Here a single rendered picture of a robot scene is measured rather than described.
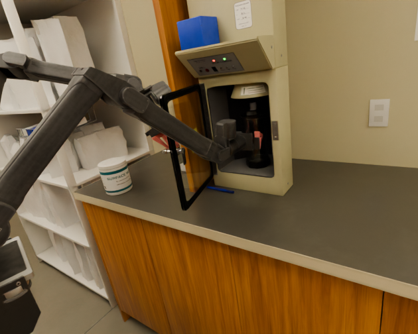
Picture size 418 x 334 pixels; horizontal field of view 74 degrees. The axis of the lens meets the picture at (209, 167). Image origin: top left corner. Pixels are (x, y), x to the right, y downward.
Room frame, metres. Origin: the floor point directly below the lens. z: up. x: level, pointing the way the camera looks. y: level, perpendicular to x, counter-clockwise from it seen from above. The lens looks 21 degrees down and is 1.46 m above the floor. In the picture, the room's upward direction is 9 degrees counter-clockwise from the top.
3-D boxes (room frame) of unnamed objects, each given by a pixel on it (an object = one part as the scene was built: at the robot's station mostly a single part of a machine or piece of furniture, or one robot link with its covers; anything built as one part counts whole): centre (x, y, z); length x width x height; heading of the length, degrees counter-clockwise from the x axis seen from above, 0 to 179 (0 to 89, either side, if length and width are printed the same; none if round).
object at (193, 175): (0.99, 0.05, 1.19); 0.30 x 0.01 x 0.40; 156
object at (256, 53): (1.00, -0.10, 1.46); 0.32 x 0.11 x 0.10; 52
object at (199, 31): (1.06, -0.04, 1.56); 0.10 x 0.10 x 0.09; 52
